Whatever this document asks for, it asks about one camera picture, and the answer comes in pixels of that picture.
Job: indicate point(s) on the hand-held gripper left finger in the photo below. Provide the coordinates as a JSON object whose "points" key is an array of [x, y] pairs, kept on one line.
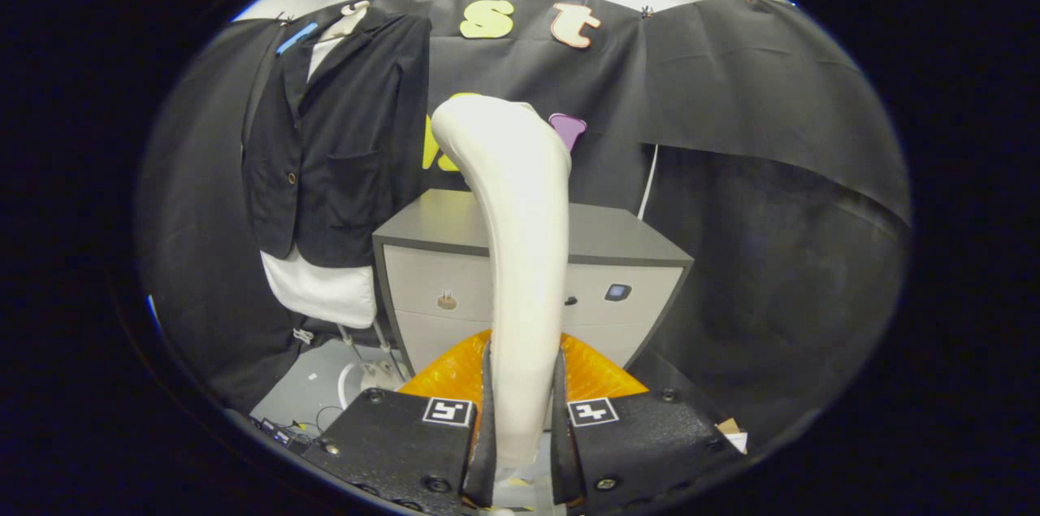
{"points": [[486, 459]]}

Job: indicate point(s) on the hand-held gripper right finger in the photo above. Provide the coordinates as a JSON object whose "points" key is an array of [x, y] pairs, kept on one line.
{"points": [[562, 451]]}

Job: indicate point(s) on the white shirt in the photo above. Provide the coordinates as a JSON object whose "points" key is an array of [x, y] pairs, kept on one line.
{"points": [[325, 292]]}

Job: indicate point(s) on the black suit jacket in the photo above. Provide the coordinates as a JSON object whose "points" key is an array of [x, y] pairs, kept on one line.
{"points": [[349, 175]]}

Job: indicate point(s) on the white round steamer base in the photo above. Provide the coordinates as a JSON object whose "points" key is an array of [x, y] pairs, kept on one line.
{"points": [[366, 379]]}

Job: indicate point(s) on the cardboard piece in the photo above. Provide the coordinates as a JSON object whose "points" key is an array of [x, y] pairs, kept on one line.
{"points": [[731, 431]]}

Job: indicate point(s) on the grey and beige cabinet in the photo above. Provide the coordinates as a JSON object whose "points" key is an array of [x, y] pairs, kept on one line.
{"points": [[617, 236]]}

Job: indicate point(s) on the black backdrop cloth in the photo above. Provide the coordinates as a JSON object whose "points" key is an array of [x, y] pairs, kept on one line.
{"points": [[772, 93]]}

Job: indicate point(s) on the cream plastic hanger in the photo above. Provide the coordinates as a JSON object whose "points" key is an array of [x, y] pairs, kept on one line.
{"points": [[351, 16]]}

